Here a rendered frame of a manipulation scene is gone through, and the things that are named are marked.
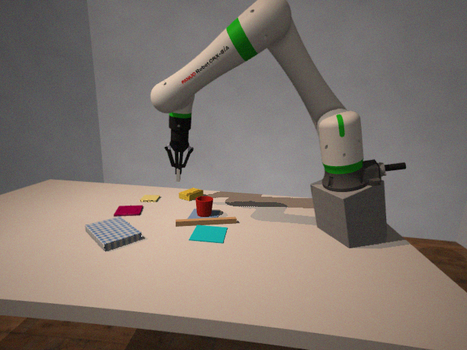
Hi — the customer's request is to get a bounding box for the yellow sponge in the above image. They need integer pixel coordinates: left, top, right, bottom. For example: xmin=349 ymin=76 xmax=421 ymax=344
xmin=179 ymin=188 xmax=203 ymax=201

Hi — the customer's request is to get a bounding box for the red cup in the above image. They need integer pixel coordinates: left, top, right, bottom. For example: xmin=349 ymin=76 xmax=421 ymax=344
xmin=195 ymin=196 xmax=213 ymax=217

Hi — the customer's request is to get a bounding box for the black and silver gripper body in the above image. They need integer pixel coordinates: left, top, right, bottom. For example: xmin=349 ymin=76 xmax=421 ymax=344
xmin=170 ymin=129 xmax=189 ymax=152

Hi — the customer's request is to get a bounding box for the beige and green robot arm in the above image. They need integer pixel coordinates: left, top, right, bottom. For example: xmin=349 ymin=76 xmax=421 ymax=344
xmin=151 ymin=0 xmax=406 ymax=192

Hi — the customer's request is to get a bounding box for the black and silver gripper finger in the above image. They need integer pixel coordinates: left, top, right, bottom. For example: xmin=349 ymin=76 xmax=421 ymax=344
xmin=178 ymin=146 xmax=193 ymax=182
xmin=165 ymin=144 xmax=179 ymax=182

